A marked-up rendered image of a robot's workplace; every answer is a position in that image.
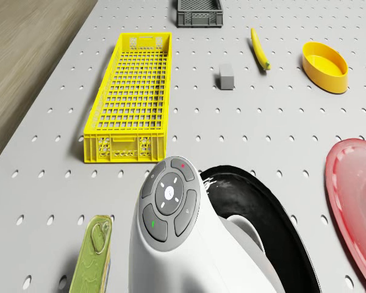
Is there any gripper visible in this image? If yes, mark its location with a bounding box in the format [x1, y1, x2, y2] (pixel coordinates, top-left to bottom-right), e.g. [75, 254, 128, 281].
[219, 214, 267, 255]

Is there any black plate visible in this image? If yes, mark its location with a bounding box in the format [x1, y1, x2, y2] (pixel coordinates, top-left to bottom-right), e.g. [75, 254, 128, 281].
[199, 164, 320, 293]

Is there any red plate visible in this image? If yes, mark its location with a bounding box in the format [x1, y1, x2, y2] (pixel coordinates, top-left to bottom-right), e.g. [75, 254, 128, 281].
[325, 138, 366, 293]

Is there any yellow basket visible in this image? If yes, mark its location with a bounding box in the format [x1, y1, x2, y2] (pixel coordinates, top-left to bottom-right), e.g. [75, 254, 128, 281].
[83, 32, 173, 164]

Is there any grey cube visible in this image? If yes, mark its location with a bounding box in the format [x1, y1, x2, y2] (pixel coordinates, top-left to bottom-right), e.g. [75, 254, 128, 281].
[218, 63, 235, 91]

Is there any flat-sided can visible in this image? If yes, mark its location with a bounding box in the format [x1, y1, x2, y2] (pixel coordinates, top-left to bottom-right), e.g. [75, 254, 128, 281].
[68, 214, 113, 293]

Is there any yellow bowl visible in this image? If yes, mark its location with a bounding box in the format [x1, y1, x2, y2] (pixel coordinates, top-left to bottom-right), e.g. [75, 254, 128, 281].
[302, 42, 350, 95]

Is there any banana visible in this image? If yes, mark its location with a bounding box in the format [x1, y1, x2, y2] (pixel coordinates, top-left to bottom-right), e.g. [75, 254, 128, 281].
[250, 27, 271, 72]

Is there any dark grey basket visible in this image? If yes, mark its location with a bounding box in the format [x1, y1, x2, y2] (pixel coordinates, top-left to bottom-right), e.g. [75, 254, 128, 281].
[176, 0, 224, 29]

